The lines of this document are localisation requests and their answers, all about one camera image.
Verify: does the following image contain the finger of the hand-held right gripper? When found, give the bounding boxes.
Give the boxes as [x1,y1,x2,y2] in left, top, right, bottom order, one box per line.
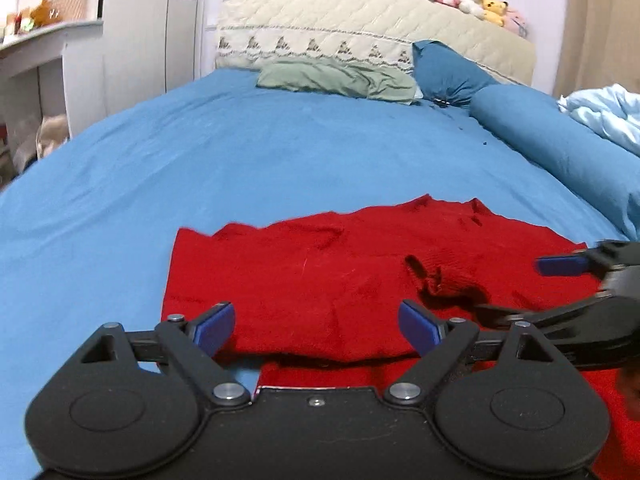
[535,240,640,282]
[472,294,608,346]

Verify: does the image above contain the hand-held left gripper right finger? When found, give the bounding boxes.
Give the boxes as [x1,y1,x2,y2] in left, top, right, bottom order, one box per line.
[385,299,568,405]

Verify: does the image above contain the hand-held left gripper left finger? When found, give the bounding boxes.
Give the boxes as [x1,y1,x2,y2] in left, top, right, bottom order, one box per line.
[80,301,251,407]

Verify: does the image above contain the red knitted sweater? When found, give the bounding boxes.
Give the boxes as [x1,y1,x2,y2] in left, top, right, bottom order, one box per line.
[161,194,640,480]

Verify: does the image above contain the blue rolled duvet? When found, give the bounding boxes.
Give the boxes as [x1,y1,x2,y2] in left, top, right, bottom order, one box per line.
[470,84,640,241]

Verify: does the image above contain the light blue blanket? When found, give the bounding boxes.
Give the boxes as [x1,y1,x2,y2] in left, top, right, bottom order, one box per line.
[557,84,640,156]

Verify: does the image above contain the bed with blue sheet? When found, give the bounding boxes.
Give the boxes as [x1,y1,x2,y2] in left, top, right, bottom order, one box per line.
[0,67,640,480]

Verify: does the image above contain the teal pillow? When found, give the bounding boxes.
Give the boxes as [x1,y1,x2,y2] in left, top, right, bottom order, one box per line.
[412,40,501,109]

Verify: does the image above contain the beige curtain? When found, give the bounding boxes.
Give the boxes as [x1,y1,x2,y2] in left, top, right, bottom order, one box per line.
[552,0,640,98]

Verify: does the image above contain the green pillow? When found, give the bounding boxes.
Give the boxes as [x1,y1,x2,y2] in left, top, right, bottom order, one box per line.
[256,56,418,106]

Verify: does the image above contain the white wardrobe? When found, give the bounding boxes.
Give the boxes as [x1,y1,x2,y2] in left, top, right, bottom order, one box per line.
[65,0,203,138]

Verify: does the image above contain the cream quilted headboard cover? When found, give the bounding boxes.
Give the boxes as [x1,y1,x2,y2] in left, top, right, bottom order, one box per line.
[215,0,537,86]

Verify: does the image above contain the white shelf unit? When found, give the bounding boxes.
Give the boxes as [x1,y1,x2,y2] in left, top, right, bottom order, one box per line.
[0,17,106,128]

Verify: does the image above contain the woven basket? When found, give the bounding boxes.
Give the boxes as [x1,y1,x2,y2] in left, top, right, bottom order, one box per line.
[42,0,91,22]

